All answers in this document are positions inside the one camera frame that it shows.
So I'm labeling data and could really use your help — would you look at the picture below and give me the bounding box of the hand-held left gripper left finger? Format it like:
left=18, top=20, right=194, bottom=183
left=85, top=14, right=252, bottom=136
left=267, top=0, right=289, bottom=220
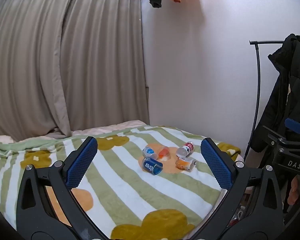
left=16, top=136, right=108, bottom=240

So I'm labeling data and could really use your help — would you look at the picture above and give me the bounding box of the orange capped clear bottle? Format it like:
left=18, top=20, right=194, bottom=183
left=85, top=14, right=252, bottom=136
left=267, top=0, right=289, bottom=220
left=158, top=146, right=171, bottom=161

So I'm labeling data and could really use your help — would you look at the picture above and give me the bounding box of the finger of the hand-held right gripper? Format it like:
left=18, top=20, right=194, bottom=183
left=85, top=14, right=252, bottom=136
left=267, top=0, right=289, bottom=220
left=284, top=117, right=300, bottom=134
left=262, top=125, right=286, bottom=146

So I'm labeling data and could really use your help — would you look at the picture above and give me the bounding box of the dark blue labelled bottle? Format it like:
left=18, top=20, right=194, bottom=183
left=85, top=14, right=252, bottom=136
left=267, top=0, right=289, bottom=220
left=142, top=157, right=163, bottom=175

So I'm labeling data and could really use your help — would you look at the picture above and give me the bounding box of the black clothes rack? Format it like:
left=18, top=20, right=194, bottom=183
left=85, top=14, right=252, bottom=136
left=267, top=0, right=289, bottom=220
left=243, top=40, right=286, bottom=161

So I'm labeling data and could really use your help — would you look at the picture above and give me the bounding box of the black padded jacket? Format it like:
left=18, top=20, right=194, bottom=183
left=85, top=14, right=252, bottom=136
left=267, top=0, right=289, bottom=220
left=251, top=33, right=300, bottom=214

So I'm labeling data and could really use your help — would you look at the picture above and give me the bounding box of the person's right hand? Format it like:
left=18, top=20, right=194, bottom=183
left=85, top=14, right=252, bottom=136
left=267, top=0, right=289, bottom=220
left=287, top=175, right=300, bottom=206

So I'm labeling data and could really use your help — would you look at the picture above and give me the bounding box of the beige curtain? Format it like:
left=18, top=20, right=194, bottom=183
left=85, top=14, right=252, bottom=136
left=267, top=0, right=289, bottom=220
left=0, top=0, right=150, bottom=138

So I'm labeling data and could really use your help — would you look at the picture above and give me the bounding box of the white blue label cup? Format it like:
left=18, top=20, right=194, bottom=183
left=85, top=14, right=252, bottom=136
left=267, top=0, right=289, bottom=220
left=142, top=145, right=159, bottom=160

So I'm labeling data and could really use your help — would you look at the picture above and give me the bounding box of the striped floral blanket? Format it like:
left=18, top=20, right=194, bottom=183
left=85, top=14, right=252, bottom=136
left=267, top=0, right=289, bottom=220
left=0, top=126, right=241, bottom=240

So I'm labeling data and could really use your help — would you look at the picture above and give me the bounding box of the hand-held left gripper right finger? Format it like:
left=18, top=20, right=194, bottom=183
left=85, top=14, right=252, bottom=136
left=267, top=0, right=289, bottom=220
left=189, top=137, right=285, bottom=240

